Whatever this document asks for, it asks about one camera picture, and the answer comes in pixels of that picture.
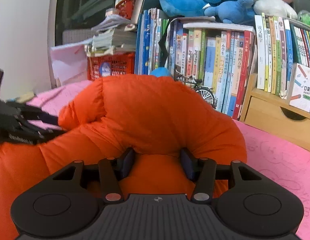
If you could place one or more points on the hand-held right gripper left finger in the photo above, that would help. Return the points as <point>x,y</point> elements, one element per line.
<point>127,163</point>

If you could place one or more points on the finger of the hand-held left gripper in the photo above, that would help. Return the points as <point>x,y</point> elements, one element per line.
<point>49,120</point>
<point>52,132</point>

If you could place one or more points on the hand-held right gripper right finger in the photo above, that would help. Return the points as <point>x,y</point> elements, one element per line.
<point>187,165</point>

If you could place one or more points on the orange down jacket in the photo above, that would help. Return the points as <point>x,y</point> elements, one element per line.
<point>145,105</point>

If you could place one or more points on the brown notebook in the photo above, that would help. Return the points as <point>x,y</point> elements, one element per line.
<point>26,97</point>

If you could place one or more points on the large white paper sheet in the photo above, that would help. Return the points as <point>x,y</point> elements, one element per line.
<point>67,62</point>

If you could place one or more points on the black model bicycle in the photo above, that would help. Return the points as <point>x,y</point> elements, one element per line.
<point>207,95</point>

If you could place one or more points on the red plastic crate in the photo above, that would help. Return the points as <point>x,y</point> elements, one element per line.
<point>114,66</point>

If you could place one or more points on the grey grid mat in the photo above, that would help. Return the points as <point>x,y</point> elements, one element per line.
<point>77,36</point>

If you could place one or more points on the pink rabbit-print blanket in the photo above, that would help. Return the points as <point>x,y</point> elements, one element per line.
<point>277,160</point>

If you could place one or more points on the wooden drawer organiser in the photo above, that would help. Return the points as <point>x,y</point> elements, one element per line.
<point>265,115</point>

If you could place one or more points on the round blue plush toy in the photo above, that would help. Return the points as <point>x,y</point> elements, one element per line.
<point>161,72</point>

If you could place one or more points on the stack of papers and magazines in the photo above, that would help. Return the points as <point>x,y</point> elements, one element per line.
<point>117,37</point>

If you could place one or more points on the row of paperback books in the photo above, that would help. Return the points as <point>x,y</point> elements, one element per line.
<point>220,62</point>

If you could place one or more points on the crumpled white paper scrap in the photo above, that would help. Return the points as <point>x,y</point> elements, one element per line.
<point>284,93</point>

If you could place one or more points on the row of tall blue books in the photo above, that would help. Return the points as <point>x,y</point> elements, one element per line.
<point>147,42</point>

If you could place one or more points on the red plastic basket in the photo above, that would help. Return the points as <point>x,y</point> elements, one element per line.
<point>126,8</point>

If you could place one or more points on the white pencil-print box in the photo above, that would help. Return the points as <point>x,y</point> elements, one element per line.
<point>304,92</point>

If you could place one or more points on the leaning beige board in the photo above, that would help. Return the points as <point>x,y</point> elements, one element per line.
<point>142,0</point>

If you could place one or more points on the small blue plush toy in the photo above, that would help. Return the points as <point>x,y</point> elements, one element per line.
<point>232,11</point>

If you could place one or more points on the green plush toy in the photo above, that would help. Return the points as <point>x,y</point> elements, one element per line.
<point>307,16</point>

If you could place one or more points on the white window frame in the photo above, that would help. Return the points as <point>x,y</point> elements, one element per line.
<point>82,5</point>

